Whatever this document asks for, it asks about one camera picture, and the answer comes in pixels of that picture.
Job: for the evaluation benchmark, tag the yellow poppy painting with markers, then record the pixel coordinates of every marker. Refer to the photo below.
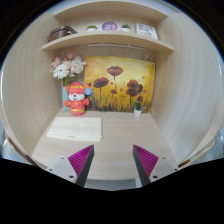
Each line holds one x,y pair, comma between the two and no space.
123,80

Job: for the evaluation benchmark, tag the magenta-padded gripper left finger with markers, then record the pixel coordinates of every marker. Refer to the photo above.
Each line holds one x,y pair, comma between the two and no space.
63,168

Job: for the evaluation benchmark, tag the cream towel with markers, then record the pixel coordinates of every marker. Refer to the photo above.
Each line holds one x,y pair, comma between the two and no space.
75,128

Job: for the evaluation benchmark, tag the red plush mouse toy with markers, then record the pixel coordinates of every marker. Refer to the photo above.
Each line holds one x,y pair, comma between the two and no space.
77,103

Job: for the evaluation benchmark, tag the teal vase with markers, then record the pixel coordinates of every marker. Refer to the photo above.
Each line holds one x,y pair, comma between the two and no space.
64,96

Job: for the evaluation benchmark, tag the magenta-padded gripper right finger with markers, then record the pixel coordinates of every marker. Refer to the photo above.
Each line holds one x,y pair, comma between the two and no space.
160,167

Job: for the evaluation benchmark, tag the small potted plant white pot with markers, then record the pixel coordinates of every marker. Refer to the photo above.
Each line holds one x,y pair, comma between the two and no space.
137,111

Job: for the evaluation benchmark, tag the white light bar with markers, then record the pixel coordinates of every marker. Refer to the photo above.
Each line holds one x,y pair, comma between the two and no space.
116,46

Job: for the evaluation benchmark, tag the pink and white flower bouquet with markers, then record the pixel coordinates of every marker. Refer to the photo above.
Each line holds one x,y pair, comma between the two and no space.
66,68

